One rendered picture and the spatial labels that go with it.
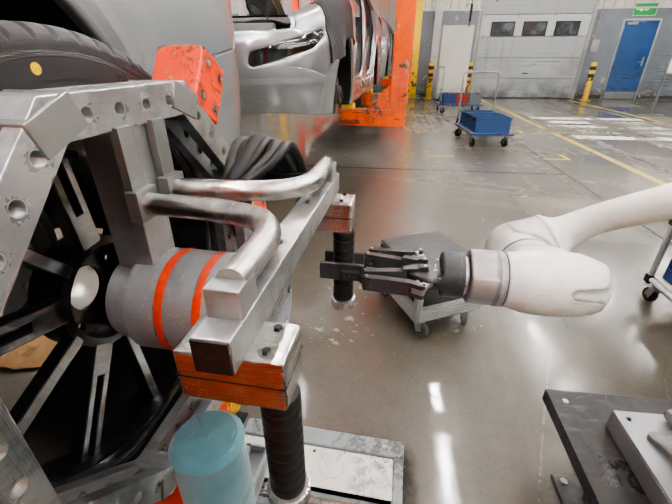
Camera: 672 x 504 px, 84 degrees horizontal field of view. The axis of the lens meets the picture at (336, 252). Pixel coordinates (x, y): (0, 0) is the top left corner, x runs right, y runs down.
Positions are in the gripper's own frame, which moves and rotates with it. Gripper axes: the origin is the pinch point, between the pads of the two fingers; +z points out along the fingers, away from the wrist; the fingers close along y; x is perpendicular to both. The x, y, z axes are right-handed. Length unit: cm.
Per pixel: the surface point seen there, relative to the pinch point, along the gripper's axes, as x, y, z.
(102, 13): 39, 14, 45
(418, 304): -63, 81, -20
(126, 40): 35, 19, 45
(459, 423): -83, 40, -36
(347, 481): -75, 8, -1
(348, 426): -83, 32, 3
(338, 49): 37, 263, 47
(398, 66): 24, 345, 3
